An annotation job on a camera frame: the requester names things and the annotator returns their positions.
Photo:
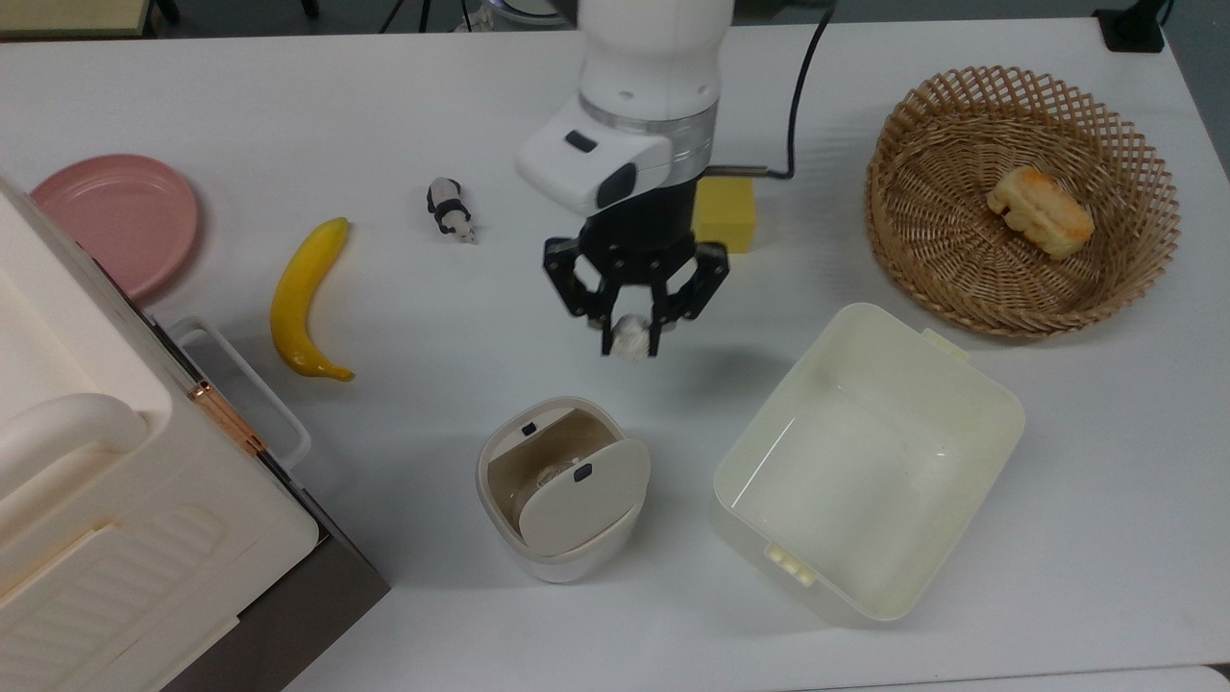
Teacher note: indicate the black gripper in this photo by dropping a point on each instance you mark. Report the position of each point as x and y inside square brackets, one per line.
[639, 240]

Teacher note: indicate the white paper ball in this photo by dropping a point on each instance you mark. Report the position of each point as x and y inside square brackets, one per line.
[631, 336]

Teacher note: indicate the crumpled paper inside trash can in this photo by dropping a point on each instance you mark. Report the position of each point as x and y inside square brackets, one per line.
[548, 475]

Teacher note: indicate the white swing-lid trash can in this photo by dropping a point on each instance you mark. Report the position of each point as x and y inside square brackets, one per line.
[577, 509]

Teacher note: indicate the yellow foam cube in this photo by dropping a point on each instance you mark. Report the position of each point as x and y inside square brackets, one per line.
[732, 216]

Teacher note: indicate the black and white panda toy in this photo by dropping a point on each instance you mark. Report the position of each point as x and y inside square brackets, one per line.
[450, 210]

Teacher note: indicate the cream plastic bin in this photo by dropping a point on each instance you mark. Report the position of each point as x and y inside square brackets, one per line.
[865, 471]

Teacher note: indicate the woven wicker basket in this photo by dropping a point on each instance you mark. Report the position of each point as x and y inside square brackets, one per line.
[942, 259]

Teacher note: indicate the yellow banana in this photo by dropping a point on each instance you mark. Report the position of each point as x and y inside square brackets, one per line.
[300, 300]

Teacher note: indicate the black tripod legs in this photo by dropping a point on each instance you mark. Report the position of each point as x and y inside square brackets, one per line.
[424, 14]

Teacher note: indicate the golden toy bread piece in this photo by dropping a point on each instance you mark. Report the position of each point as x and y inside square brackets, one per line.
[1043, 213]

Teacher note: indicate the pink plate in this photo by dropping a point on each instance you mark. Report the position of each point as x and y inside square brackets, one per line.
[120, 221]

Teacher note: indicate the black table clamp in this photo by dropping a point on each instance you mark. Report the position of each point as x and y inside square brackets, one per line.
[1132, 29]

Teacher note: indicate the white cabinet appliance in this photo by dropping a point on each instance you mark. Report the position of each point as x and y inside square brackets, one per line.
[115, 519]

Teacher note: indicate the wooden side table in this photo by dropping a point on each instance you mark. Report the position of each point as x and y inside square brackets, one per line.
[67, 14]

